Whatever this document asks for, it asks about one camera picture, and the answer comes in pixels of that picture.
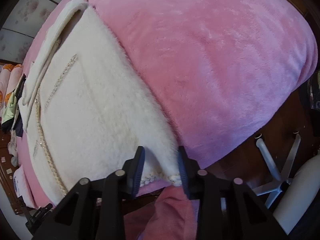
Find white fluffy cardigan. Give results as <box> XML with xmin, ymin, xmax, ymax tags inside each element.
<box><xmin>18</xmin><ymin>0</ymin><xmax>181</xmax><ymax>204</ymax></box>

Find small white printed pillow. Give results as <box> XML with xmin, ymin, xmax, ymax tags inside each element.
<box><xmin>13</xmin><ymin>166</ymin><xmax>28</xmax><ymax>199</ymax></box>

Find pink trousers of operator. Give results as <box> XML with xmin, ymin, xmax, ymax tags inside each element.
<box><xmin>124</xmin><ymin>186</ymin><xmax>199</xmax><ymax>240</ymax></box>

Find dark wooden headboard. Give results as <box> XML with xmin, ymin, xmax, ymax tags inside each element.
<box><xmin>0</xmin><ymin>131</ymin><xmax>23</xmax><ymax>215</ymax></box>

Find crumpled grey cloth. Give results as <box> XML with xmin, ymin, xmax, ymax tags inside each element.
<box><xmin>8</xmin><ymin>130</ymin><xmax>19</xmax><ymax>167</ymax></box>

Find white office chair base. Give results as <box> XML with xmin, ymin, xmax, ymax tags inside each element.
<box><xmin>253</xmin><ymin>132</ymin><xmax>319</xmax><ymax>234</ymax></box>

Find dark navy folded garment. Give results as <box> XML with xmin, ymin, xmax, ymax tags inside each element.
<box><xmin>14</xmin><ymin>114</ymin><xmax>23</xmax><ymax>138</ymax></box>

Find green and black folded garment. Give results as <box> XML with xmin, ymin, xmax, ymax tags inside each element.
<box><xmin>1</xmin><ymin>74</ymin><xmax>26</xmax><ymax>133</ymax></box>

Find pink bear print quilt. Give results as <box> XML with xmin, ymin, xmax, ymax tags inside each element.
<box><xmin>1</xmin><ymin>64</ymin><xmax>23</xmax><ymax>107</ymax></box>

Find pink plush bed blanket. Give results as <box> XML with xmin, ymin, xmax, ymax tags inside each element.
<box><xmin>23</xmin><ymin>0</ymin><xmax>317</xmax><ymax>206</ymax></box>

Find floral sliding wardrobe doors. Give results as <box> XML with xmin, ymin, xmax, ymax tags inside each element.
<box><xmin>1</xmin><ymin>0</ymin><xmax>62</xmax><ymax>63</ymax></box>

